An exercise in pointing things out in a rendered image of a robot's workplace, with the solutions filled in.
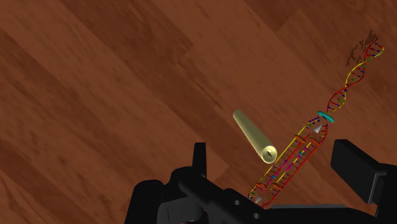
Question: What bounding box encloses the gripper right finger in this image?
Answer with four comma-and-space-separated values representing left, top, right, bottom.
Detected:
330, 139, 397, 224

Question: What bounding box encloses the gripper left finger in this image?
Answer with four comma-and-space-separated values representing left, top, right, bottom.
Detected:
124, 142, 267, 224

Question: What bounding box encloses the colourful double helix model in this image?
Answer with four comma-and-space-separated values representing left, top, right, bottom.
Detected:
247, 38, 386, 209

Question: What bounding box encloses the cream cylindrical candle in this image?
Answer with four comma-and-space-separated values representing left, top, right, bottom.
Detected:
232, 109, 279, 165

